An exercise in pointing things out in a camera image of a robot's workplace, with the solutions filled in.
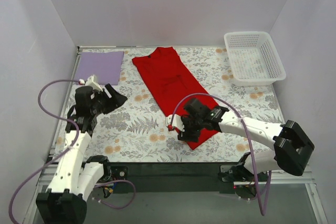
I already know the red t shirt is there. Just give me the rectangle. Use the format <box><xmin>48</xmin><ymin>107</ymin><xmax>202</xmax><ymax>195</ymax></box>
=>
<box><xmin>131</xmin><ymin>46</ymin><xmax>228</xmax><ymax>151</ymax></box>

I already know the white plastic basket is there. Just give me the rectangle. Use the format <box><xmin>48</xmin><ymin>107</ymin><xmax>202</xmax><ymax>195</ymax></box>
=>
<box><xmin>224</xmin><ymin>31</ymin><xmax>286</xmax><ymax>86</ymax></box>

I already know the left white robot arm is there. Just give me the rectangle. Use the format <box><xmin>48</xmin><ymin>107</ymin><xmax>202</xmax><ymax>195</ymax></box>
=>
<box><xmin>36</xmin><ymin>84</ymin><xmax>127</xmax><ymax>223</ymax></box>

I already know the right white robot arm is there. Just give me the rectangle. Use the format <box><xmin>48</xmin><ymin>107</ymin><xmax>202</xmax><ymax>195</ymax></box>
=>
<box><xmin>171</xmin><ymin>98</ymin><xmax>314</xmax><ymax>181</ymax></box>

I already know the folded purple t shirt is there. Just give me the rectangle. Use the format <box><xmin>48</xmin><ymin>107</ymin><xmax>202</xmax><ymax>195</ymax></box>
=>
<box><xmin>74</xmin><ymin>51</ymin><xmax>124</xmax><ymax>86</ymax></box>

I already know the floral patterned table mat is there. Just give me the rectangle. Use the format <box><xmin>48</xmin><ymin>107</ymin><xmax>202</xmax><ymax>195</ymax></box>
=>
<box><xmin>85</xmin><ymin>47</ymin><xmax>284</xmax><ymax>162</ymax></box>

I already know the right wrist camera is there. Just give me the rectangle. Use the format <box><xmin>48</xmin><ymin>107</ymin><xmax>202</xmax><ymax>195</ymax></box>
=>
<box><xmin>165</xmin><ymin>114</ymin><xmax>184</xmax><ymax>132</ymax></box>

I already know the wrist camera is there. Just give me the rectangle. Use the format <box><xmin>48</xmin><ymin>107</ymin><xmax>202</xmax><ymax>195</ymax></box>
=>
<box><xmin>165</xmin><ymin>114</ymin><xmax>184</xmax><ymax>132</ymax></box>
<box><xmin>78</xmin><ymin>74</ymin><xmax>111</xmax><ymax>99</ymax></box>

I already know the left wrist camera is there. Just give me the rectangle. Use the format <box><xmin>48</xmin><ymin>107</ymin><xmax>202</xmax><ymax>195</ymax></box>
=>
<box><xmin>78</xmin><ymin>74</ymin><xmax>111</xmax><ymax>99</ymax></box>

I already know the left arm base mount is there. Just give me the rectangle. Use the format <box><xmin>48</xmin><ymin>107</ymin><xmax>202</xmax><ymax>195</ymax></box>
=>
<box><xmin>86</xmin><ymin>155</ymin><xmax>128</xmax><ymax>183</ymax></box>

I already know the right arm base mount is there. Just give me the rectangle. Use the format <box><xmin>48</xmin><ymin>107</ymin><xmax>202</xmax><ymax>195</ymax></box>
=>
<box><xmin>218</xmin><ymin>165</ymin><xmax>257</xmax><ymax>199</ymax></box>

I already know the aluminium frame rail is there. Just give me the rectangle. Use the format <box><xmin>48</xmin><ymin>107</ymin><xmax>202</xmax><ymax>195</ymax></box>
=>
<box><xmin>39</xmin><ymin>163</ymin><xmax>323</xmax><ymax>224</ymax></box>

